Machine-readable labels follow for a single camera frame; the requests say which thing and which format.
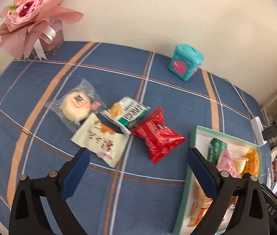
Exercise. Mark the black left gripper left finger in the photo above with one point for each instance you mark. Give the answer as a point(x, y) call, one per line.
point(27, 213)

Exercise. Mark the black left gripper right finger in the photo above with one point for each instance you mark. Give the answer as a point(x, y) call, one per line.
point(250, 214)

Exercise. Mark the pink swiss roll snack packet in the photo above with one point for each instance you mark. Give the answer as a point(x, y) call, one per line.
point(225, 163)

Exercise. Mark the cream snack packet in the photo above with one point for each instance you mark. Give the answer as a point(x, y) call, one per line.
point(101, 140)

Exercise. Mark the red snack packet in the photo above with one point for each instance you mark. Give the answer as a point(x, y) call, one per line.
point(159, 138)

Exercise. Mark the round bun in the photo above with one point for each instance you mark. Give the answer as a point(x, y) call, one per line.
point(76, 105)

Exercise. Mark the green white snack packet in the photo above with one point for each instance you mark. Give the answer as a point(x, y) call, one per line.
point(125, 114)

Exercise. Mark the orange yellow cake packet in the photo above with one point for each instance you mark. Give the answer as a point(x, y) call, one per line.
point(252, 163)

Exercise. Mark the orange swiss roll packet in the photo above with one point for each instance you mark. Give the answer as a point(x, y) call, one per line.
point(200, 206)

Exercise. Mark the small jelly cup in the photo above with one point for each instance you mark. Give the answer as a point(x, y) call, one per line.
point(239, 164)

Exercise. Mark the green rimmed white tray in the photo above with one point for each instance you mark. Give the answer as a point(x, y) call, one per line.
point(200, 138)

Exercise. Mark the dark green snack packet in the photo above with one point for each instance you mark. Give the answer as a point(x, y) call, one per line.
point(216, 147)

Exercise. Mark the black charger adapter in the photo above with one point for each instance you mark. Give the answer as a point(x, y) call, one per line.
point(269, 132)

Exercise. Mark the white power strip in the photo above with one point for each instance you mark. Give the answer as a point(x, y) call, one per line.
point(258, 129)

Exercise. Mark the blue plaid tablecloth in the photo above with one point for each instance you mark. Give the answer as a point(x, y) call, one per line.
point(137, 196)

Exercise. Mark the teal toy box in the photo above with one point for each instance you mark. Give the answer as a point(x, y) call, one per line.
point(186, 61)

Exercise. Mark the pink flower bouquet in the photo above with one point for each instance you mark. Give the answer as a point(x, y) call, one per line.
point(34, 27)

